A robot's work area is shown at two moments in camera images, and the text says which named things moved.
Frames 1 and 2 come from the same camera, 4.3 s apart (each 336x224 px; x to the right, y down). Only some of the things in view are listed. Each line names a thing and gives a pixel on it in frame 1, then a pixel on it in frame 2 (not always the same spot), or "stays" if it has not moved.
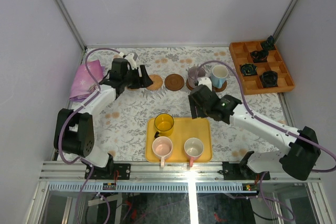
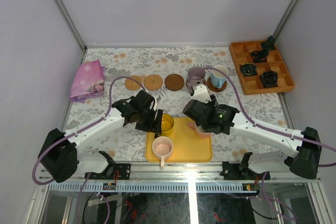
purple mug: [193, 73] stays
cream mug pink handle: [193, 148] -> [192, 125]
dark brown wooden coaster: [217, 89] stays
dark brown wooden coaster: [189, 86] stays
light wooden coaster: [157, 82] stays
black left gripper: [142, 76] -> [158, 121]
